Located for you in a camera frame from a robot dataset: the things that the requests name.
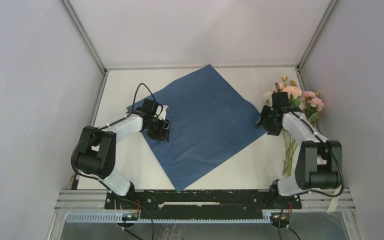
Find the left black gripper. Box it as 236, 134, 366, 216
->
145, 116, 171, 143

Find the pink fake flower bunch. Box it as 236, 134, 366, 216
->
262, 76, 325, 177

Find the blue wrapping paper sheet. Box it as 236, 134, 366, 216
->
117, 65, 270, 191

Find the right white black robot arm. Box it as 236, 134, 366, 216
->
256, 105, 344, 208

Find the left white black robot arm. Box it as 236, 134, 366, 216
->
70, 98, 171, 209

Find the cream lace ribbon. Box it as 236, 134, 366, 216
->
326, 186, 342, 213

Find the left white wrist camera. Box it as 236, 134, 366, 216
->
158, 105, 169, 120

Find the white cable duct strip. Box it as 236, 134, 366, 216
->
65, 212, 273, 224

